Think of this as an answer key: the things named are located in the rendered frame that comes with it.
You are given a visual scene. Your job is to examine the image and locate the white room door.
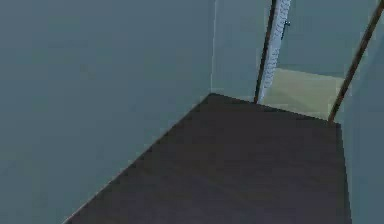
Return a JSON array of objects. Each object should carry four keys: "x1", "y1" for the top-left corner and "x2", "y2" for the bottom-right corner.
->
[{"x1": 258, "y1": 0, "x2": 293, "y2": 104}]

